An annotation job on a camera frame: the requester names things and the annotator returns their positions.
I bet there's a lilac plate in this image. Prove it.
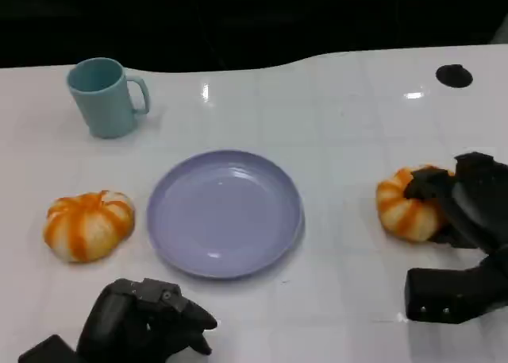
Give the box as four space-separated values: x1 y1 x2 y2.
146 149 306 280

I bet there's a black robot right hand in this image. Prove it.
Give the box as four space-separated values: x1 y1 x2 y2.
404 151 508 257

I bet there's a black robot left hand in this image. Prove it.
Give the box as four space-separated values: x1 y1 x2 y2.
75 277 219 363

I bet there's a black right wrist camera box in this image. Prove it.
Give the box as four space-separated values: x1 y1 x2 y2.
404 267 482 325

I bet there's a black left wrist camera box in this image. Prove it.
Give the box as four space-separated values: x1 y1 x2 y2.
17 334 79 363

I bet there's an orange white toy bread roll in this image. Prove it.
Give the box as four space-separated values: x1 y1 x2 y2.
43 190 136 264
375 165 456 243

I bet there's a pale green mug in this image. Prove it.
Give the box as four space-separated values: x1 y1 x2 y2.
65 57 152 139

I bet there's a black round table grommet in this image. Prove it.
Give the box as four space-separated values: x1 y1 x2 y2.
435 64 474 88

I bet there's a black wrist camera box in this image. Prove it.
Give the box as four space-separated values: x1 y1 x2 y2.
17 334 79 363
404 267 482 325

